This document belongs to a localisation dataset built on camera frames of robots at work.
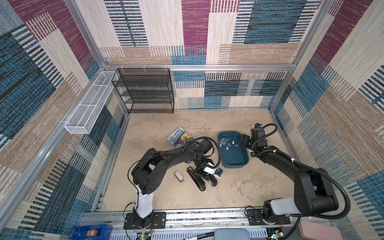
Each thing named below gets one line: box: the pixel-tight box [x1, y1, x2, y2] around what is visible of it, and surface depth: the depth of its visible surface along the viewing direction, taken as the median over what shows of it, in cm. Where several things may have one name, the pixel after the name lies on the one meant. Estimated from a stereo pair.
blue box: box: [70, 224, 113, 240], surface depth 67 cm
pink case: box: [299, 220, 342, 240], surface depth 70 cm
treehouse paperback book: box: [166, 127, 194, 148], surface depth 104 cm
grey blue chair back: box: [214, 228, 251, 240], surface depth 69 cm
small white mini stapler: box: [174, 170, 184, 182], surface depth 87 cm
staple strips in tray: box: [219, 138, 239, 151], surface depth 104 cm
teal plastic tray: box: [218, 131, 250, 169], surface depth 100 cm
